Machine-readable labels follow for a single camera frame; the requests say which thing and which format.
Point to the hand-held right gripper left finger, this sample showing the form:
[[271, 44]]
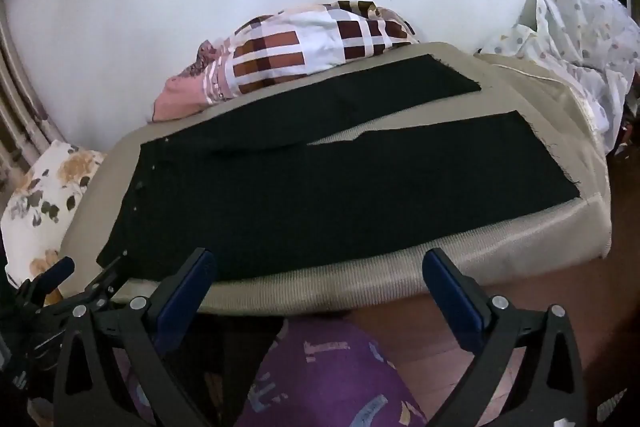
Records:
[[196, 274]]

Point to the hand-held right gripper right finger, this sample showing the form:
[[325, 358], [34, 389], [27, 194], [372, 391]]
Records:
[[450, 289]]

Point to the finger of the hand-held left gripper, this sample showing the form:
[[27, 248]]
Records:
[[100, 287], [57, 271]]

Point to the black pants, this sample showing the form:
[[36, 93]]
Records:
[[310, 197]]

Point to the beige textured mattress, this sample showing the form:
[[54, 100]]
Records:
[[540, 227]]

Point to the person's purple printed clothing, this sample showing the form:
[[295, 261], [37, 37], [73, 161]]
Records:
[[325, 377]]

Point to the white dotted cloth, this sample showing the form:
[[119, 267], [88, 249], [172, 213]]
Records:
[[575, 42]]

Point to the beige barred bed frame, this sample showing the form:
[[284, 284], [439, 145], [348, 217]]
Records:
[[20, 107]]

